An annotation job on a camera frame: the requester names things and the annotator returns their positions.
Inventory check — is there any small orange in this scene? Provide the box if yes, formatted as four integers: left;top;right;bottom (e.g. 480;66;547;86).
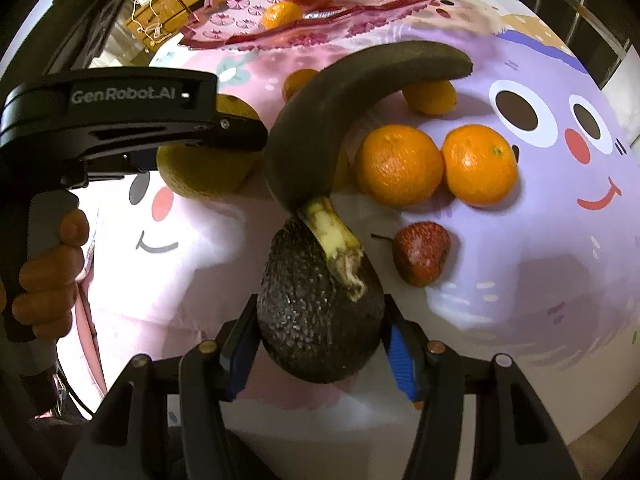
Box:
261;1;304;31
282;69;319;103
402;80;457;115

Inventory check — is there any large orange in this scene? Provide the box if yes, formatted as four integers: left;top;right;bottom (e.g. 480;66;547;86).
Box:
355;125;444;208
441;124;519;207

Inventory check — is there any dark overripe banana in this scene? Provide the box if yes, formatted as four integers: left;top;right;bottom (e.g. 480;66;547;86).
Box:
262;40;474;302

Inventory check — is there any dark avocado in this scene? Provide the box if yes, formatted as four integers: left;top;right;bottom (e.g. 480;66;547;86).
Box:
256;217;386;385

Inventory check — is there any red strawberry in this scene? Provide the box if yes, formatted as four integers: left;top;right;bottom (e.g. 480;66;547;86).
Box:
371;221;452;287

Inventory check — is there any yellow-green pear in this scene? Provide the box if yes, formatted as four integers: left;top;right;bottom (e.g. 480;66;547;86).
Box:
156;94;263;198

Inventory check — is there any printed cartoon blanket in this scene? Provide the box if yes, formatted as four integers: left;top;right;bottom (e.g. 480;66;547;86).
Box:
75;0;640;443

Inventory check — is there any dark cloth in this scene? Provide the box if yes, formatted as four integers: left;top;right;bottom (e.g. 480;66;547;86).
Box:
40;0;152;81

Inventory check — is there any pink quilt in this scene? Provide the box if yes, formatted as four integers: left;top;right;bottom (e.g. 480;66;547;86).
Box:
77;220;108;401

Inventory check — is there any wooden desk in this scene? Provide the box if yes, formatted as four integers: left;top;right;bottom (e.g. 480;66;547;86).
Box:
125;0;281;51

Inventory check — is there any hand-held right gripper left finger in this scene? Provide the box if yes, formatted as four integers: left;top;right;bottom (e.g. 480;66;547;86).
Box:
62;305;281;480

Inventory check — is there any white cable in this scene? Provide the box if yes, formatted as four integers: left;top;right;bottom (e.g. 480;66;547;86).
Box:
131;0;168;45

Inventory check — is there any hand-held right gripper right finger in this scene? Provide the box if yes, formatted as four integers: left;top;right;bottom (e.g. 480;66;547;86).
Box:
382;295;583;480

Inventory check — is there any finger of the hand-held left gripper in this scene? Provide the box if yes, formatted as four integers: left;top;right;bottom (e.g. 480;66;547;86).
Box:
192;109;269;152

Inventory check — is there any person's left hand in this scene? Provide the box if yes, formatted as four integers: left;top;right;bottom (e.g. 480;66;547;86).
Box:
0;208;91;342

